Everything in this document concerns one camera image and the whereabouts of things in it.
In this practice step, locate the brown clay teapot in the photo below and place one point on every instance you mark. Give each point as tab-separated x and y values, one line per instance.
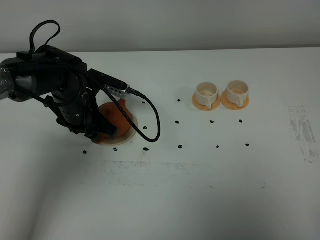
111	108

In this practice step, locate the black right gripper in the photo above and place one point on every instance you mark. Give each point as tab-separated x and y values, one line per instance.
76	109

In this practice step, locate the beige round teapot coaster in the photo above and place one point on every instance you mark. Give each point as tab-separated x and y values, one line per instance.
132	132

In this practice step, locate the right white teacup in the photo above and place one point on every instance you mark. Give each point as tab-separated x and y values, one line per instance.
237	92

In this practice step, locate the right orange cup coaster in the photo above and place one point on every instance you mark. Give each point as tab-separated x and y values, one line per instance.
233	106

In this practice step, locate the left white teacup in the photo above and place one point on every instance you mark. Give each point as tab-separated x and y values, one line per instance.
206	94

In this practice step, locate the white teacup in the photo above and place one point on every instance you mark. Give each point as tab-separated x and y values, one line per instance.
237	92
206	94

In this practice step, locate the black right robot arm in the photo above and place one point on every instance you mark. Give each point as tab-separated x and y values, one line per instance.
62	83

